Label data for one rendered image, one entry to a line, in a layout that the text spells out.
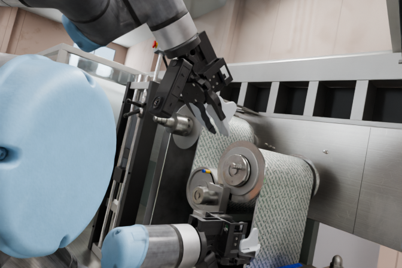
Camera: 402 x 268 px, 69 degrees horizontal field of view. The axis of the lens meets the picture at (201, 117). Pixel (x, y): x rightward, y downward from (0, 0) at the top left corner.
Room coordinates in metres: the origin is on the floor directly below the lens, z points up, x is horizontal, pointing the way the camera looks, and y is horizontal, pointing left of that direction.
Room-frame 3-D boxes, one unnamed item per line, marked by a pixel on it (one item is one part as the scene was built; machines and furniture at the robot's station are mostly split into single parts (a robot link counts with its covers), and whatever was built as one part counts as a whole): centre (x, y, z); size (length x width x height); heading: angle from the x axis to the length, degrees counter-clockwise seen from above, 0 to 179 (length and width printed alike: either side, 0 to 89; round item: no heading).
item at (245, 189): (0.78, -0.21, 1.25); 0.26 x 0.12 x 0.12; 131
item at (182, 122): (0.88, 0.06, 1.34); 0.06 x 0.06 x 0.06; 41
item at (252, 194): (0.70, -0.12, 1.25); 0.15 x 0.01 x 0.15; 41
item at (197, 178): (0.88, -0.14, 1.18); 0.26 x 0.12 x 0.12; 131
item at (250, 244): (0.64, -0.16, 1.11); 0.09 x 0.03 x 0.06; 130
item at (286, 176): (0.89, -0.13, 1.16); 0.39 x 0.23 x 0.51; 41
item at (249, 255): (0.61, -0.13, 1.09); 0.09 x 0.05 x 0.02; 130
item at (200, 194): (0.68, -0.04, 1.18); 0.04 x 0.02 x 0.04; 41
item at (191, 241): (0.54, -0.01, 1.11); 0.08 x 0.05 x 0.08; 41
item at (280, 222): (0.74, -0.25, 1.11); 0.23 x 0.01 x 0.18; 131
